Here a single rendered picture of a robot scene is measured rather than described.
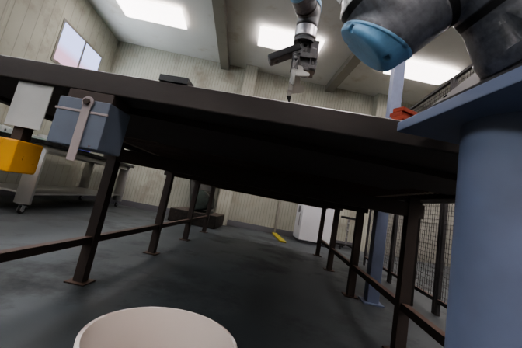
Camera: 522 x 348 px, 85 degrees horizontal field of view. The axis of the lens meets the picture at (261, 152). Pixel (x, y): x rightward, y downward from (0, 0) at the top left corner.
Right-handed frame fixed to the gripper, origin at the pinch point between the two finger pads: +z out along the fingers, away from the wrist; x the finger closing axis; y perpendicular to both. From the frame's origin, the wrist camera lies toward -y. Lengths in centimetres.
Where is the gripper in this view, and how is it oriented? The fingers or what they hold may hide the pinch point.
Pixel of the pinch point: (288, 94)
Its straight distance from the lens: 96.6
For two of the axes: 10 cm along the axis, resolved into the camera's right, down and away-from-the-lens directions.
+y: 9.8, 1.8, -0.5
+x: 0.2, 1.7, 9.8
